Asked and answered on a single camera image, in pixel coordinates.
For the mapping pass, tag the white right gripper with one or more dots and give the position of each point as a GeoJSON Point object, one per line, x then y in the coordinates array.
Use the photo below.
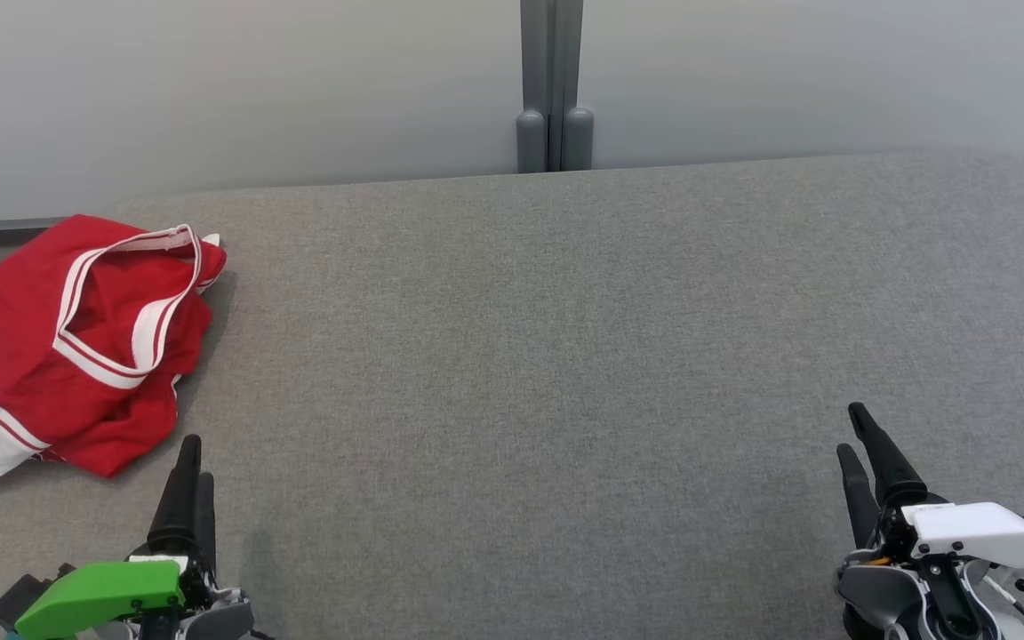
{"type": "Point", "coordinates": [983, 532]}

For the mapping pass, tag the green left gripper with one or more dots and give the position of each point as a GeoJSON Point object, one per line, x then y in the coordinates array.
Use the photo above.
{"type": "Point", "coordinates": [94, 596]}

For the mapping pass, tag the red jersey with white trim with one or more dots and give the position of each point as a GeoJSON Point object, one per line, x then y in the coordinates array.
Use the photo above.
{"type": "Point", "coordinates": [23, 293]}

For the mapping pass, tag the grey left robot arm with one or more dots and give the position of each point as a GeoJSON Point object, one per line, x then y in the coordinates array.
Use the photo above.
{"type": "Point", "coordinates": [219, 618]}

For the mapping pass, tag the grey fabric sofa cushion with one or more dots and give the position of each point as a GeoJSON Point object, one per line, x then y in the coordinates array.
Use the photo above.
{"type": "Point", "coordinates": [521, 373]}

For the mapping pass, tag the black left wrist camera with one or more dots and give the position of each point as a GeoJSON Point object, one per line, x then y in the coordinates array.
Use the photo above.
{"type": "Point", "coordinates": [14, 597]}

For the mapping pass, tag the grey partition post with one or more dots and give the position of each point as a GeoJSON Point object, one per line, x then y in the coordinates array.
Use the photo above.
{"type": "Point", "coordinates": [550, 80]}

